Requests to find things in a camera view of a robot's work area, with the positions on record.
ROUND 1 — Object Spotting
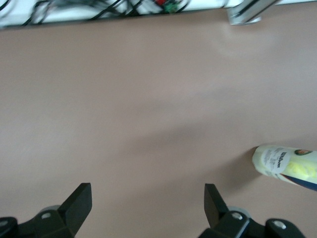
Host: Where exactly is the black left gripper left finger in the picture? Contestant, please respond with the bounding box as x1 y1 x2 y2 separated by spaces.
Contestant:
16 182 93 238

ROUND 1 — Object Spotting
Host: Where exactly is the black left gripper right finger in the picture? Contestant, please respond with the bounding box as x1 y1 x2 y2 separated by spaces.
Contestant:
199 183 266 238

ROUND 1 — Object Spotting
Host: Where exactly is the clear plastic tennis ball can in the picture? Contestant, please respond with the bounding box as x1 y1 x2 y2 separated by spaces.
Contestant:
252 143 317 192

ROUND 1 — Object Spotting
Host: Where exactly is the brown table cover mat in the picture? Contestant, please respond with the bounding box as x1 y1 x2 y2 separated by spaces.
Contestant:
0 6 317 238

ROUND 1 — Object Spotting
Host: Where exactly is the aluminium camera mount post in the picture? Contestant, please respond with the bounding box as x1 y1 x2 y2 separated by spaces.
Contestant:
227 0 277 26

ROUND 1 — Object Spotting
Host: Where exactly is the tangled black cable bundle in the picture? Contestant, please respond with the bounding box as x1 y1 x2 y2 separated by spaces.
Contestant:
0 0 191 27

